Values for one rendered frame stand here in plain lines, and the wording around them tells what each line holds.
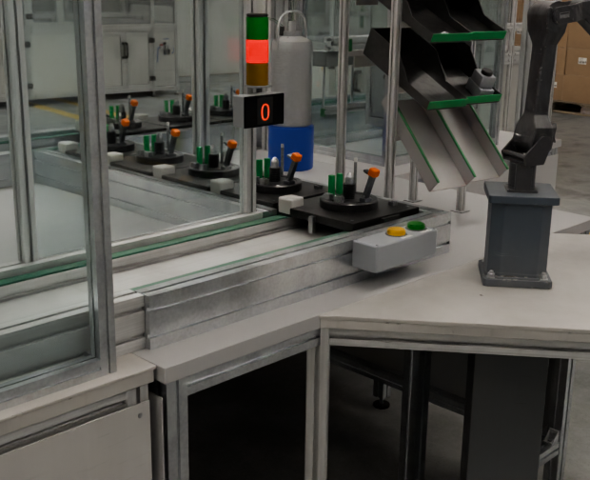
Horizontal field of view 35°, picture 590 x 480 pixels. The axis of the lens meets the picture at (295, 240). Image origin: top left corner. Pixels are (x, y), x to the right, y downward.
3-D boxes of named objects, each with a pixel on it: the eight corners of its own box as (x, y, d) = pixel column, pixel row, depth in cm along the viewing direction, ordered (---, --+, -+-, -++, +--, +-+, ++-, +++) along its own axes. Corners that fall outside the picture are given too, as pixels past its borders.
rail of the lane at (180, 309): (449, 251, 223) (452, 208, 220) (150, 350, 163) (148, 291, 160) (431, 247, 227) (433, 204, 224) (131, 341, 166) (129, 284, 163)
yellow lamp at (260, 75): (272, 85, 208) (272, 62, 207) (256, 86, 204) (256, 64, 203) (257, 83, 211) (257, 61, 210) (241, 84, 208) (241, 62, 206)
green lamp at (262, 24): (273, 39, 205) (273, 16, 204) (256, 40, 202) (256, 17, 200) (257, 38, 209) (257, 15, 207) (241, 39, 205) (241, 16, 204)
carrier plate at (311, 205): (419, 214, 221) (419, 206, 221) (352, 232, 205) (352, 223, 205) (344, 197, 238) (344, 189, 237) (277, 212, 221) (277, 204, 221)
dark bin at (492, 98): (499, 102, 242) (509, 77, 237) (462, 105, 234) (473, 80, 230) (434, 49, 258) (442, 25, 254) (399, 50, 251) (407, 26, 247)
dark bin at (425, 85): (465, 107, 231) (476, 81, 227) (426, 110, 224) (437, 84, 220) (400, 51, 248) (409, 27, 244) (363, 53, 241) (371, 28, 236)
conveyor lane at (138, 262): (416, 250, 224) (419, 210, 221) (129, 340, 167) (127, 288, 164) (330, 228, 243) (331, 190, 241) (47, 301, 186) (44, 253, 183)
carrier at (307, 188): (340, 196, 239) (342, 149, 235) (273, 211, 222) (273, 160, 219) (275, 181, 255) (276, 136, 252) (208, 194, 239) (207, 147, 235)
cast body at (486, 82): (490, 100, 240) (501, 76, 236) (477, 100, 238) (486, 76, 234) (474, 84, 246) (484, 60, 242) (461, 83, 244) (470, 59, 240)
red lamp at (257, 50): (272, 62, 207) (273, 40, 205) (256, 63, 203) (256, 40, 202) (257, 60, 210) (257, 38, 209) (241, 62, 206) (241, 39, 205)
